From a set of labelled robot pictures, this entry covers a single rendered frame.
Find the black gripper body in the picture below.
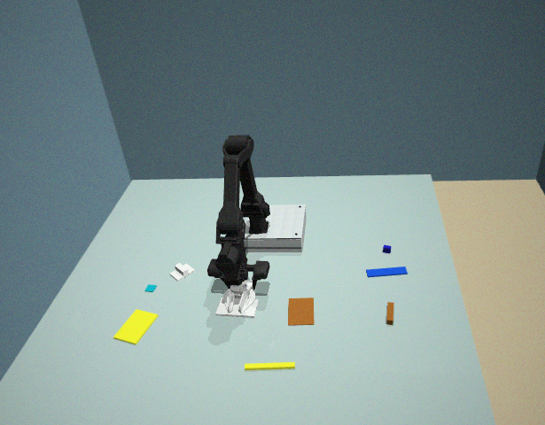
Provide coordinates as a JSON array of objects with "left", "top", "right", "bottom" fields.
[{"left": 207, "top": 249, "right": 269, "bottom": 279}]

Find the orange-brown flat plate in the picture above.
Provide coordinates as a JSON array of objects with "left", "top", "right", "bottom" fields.
[{"left": 288, "top": 297, "right": 315, "bottom": 326}]

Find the blue flat bar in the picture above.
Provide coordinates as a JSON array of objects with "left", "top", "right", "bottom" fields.
[{"left": 366, "top": 267, "right": 408, "bottom": 277}]

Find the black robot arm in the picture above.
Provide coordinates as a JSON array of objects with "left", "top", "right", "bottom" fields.
[{"left": 215, "top": 135, "right": 270, "bottom": 286}]

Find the yellow flat bar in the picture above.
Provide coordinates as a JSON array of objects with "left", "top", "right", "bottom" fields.
[{"left": 245, "top": 362, "right": 295, "bottom": 370}]

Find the yellow flat rectangular plate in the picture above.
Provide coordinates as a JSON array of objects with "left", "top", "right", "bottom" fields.
[{"left": 114, "top": 309, "right": 158, "bottom": 344}]

